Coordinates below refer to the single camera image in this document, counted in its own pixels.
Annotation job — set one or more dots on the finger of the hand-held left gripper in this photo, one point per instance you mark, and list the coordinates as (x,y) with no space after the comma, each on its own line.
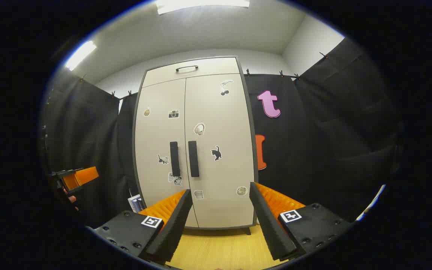
(83,177)

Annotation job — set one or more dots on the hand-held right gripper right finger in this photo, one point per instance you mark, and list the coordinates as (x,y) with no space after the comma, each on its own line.
(268,225)

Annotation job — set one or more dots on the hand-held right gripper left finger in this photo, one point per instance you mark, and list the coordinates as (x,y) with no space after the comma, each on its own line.
(174,228)

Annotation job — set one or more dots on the beige double-door shoe cabinet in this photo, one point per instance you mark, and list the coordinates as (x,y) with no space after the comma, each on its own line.
(134,150)

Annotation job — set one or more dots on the beige headphone-sticker shoe cabinet door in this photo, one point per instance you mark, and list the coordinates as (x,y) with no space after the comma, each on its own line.
(223,176)

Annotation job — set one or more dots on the beige camera-sticker shoe cabinet door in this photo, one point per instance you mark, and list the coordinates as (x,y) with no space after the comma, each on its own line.
(152,142)

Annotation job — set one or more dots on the beige cabinet drawer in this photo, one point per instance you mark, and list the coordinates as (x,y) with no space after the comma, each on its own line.
(216,69)

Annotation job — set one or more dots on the stack of white blue books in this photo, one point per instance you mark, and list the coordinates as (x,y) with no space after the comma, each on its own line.
(137,204)

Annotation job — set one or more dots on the black backdrop cloth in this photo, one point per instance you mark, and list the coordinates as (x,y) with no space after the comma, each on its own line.
(332,131)

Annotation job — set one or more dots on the long ceiling light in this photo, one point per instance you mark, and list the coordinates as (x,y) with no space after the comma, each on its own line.
(81,54)
(201,4)

